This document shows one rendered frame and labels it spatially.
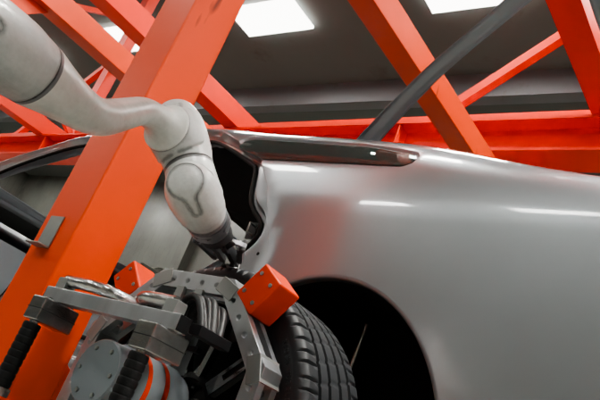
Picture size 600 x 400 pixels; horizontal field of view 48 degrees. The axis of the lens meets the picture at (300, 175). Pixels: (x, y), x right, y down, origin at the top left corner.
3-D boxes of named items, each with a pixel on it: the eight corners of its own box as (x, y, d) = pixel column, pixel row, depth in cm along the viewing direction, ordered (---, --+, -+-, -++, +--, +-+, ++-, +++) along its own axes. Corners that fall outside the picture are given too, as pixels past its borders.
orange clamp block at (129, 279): (161, 299, 163) (154, 272, 169) (138, 286, 157) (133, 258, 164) (138, 315, 164) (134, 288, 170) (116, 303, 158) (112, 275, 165)
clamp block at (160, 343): (179, 368, 120) (191, 339, 122) (145, 350, 114) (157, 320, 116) (161, 362, 123) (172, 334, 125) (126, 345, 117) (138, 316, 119)
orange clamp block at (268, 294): (269, 328, 140) (300, 298, 140) (247, 313, 135) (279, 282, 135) (255, 306, 145) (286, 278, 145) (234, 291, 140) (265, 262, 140)
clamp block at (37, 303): (69, 336, 141) (81, 312, 143) (35, 320, 135) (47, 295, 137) (55, 332, 144) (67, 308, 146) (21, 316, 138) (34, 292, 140)
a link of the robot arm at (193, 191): (235, 228, 137) (220, 175, 144) (217, 191, 124) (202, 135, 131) (184, 244, 137) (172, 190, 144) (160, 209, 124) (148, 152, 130)
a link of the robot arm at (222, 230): (219, 237, 137) (225, 250, 142) (231, 198, 141) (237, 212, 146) (177, 230, 139) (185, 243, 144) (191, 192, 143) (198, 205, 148)
